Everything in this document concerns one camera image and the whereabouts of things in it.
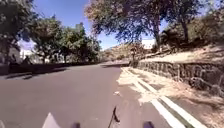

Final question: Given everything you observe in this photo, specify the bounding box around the distant bushy hillside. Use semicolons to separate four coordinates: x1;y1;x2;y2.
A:
99;42;145;63

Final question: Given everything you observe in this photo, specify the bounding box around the white building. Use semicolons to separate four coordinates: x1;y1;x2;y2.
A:
141;38;157;51

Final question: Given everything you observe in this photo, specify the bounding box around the row of leafy trees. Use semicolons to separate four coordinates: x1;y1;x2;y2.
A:
0;0;103;65

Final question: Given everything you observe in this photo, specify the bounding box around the grey asphalt road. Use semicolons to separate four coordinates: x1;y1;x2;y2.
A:
0;62;175;128

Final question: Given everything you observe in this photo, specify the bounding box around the group of large trees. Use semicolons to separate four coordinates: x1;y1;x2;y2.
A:
84;0;224;55

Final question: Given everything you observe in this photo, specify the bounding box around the double white painted line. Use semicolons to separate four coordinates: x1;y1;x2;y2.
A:
121;67;210;128

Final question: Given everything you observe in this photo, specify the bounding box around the dry grassy slope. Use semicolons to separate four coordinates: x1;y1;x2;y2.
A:
139;44;224;66

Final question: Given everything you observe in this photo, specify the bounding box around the dry dirt verge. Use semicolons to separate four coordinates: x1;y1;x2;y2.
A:
116;66;224;128

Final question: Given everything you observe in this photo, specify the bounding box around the stone retaining wall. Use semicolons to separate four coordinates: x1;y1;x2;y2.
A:
129;59;224;98

